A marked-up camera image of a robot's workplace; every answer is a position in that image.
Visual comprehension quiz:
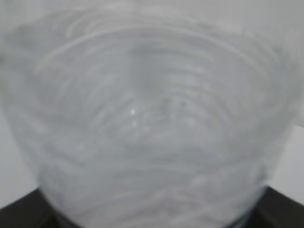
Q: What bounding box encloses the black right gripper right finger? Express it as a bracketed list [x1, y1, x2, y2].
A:
[244, 187, 304, 228]

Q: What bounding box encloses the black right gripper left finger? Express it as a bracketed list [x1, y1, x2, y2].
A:
[0, 190, 60, 228]

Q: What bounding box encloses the clear plastic water bottle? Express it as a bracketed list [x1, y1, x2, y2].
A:
[0, 0, 304, 228]

